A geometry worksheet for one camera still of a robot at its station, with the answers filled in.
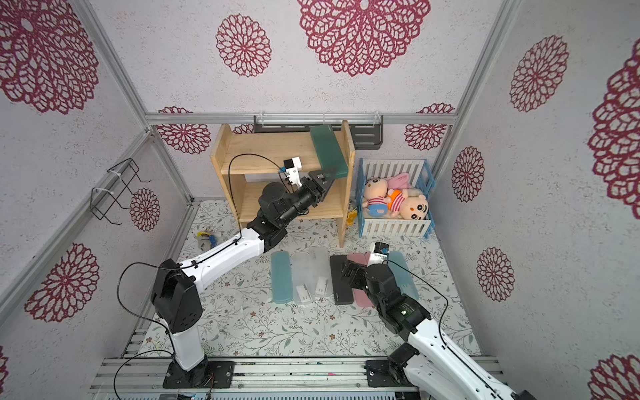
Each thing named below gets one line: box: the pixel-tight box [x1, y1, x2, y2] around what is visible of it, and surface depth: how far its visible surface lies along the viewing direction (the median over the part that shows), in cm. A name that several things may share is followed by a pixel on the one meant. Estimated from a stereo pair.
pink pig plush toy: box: [386, 173, 426, 221], surface depth 105 cm
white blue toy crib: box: [355, 158, 436, 239], surface depth 108 cm
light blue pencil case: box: [270, 250, 295, 305], surface depth 96 cm
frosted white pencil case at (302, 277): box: [291, 250, 314, 305], surface depth 97 cm
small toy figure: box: [196, 231, 218, 251], surface depth 102 cm
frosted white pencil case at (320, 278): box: [309, 246, 334, 299], surface depth 97 cm
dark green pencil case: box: [310, 125, 350, 180], surface depth 74 cm
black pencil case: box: [330, 255, 354, 305], surface depth 90 cm
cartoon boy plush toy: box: [386, 188, 430, 221], surface depth 104 cm
